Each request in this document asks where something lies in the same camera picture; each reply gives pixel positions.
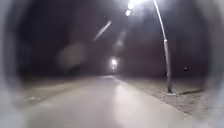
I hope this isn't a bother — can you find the bare ground verge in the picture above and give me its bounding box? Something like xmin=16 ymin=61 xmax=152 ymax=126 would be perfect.
xmin=114 ymin=76 xmax=214 ymax=118
xmin=13 ymin=76 xmax=101 ymax=108

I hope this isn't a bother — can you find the grey paved path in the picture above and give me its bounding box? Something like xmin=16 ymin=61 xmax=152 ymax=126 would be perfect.
xmin=19 ymin=75 xmax=194 ymax=128

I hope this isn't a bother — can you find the grey street lamp pole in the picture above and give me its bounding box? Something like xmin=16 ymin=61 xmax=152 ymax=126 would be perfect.
xmin=126 ymin=0 xmax=174 ymax=94

